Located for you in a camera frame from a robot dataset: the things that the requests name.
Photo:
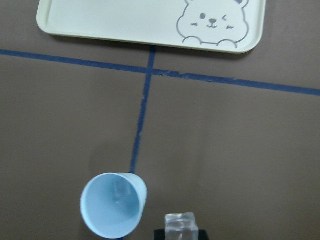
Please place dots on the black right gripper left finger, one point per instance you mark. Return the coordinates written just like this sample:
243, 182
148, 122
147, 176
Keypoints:
159, 234

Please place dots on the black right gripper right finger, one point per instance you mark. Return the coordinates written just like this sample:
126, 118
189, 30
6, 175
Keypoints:
203, 235

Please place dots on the light blue plastic cup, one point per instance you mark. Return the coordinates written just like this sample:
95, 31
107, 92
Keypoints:
107, 218

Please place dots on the cream bear tray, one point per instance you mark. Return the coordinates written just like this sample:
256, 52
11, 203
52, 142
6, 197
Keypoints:
225, 26

